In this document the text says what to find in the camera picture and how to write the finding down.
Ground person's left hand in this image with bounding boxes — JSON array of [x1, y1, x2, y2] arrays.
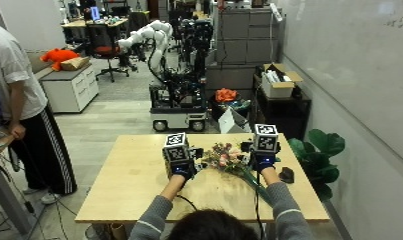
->
[[165, 146, 207, 181]]

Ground person's right hand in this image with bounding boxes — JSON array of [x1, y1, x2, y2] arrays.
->
[[240, 141, 283, 174]]

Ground pink flower bouquet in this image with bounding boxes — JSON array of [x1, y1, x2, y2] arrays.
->
[[201, 142, 273, 205]]

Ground white marker cube left glove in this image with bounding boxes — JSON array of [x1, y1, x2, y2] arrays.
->
[[161, 132, 192, 165]]

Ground white marker cube glove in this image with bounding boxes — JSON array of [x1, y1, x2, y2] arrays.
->
[[161, 132, 192, 165], [252, 123, 281, 154]]

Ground small dark object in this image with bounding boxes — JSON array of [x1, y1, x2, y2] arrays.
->
[[279, 167, 297, 184]]

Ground white marker cube right glove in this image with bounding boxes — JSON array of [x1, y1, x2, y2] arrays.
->
[[252, 123, 281, 154]]

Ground wooden table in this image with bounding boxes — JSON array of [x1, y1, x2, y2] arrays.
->
[[75, 133, 332, 224]]

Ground green leafy potted plant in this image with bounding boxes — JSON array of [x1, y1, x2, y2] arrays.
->
[[288, 128, 348, 203]]

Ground white paper bag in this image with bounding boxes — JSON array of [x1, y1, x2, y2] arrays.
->
[[217, 106, 253, 135]]

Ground black side shelf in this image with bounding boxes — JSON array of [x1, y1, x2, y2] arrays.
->
[[253, 74, 313, 141]]

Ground the person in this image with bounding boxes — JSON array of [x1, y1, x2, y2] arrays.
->
[[128, 181, 317, 240]]

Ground orange cloth bundle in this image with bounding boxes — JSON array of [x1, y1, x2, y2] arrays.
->
[[215, 87, 239, 104]]

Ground open cardboard box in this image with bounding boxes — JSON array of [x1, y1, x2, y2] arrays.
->
[[260, 63, 305, 99]]

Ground white drawer cabinet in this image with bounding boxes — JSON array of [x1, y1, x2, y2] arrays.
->
[[39, 63, 100, 114]]

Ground whiteboard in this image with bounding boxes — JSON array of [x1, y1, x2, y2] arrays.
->
[[276, 0, 403, 168]]

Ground grey filing cabinets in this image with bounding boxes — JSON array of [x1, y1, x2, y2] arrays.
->
[[212, 6, 284, 100]]

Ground brown paper bag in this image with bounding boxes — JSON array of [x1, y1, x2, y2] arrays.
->
[[60, 56, 92, 72]]

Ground wooden desk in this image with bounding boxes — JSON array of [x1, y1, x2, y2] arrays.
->
[[0, 126, 47, 238]]

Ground black office chair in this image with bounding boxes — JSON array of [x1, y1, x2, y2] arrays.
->
[[86, 23, 132, 83]]

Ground orange plush toy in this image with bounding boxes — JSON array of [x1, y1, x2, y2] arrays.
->
[[40, 48, 82, 72]]

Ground computer monitor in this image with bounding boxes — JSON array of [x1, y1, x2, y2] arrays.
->
[[88, 5, 103, 22]]

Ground black cable left glove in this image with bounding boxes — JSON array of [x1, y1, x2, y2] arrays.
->
[[176, 194, 200, 212]]

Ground black cable glove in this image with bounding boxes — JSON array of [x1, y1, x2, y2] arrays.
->
[[176, 194, 200, 212], [253, 169, 265, 240]]

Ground black cable right glove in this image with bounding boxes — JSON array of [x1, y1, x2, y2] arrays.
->
[[253, 169, 265, 240]]

